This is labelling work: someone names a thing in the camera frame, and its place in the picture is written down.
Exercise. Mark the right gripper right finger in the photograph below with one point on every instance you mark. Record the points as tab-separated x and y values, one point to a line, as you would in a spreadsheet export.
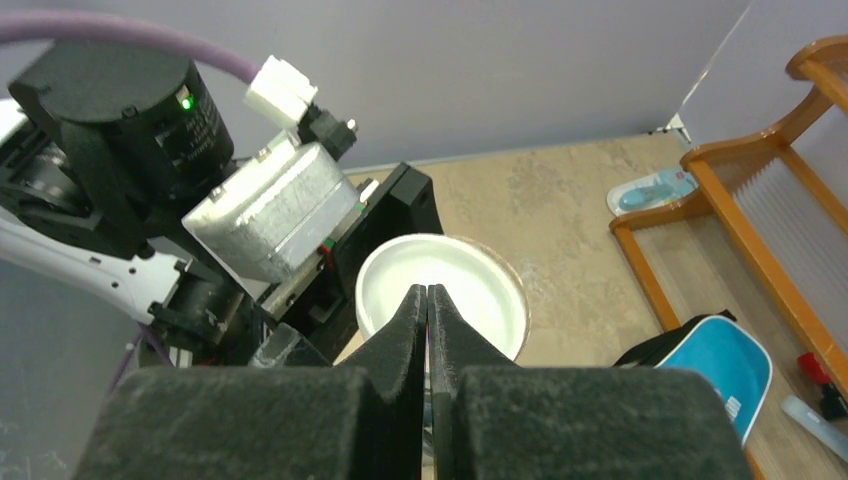
496	420

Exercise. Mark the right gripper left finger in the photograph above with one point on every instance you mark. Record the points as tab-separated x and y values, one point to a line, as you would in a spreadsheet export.
360	419

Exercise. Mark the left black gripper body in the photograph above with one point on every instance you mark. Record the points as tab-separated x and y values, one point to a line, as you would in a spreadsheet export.
222	325

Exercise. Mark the black shuttlecock tube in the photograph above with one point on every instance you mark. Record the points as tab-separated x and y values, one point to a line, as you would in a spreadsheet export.
484	288

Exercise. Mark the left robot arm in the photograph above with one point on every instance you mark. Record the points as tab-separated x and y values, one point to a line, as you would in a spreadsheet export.
118	173

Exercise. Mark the blue racket bag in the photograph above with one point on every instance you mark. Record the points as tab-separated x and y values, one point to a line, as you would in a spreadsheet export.
716	347

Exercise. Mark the light blue packaged tool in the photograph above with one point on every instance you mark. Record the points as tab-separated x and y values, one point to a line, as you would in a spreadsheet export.
657	189

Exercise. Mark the wooden three-tier shelf rack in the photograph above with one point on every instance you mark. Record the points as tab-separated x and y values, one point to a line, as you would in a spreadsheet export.
783	219

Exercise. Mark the red and black small object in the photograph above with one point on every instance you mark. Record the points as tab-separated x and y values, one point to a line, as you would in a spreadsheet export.
832	404

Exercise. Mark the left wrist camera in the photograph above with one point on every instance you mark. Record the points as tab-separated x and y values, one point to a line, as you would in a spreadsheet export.
275	211

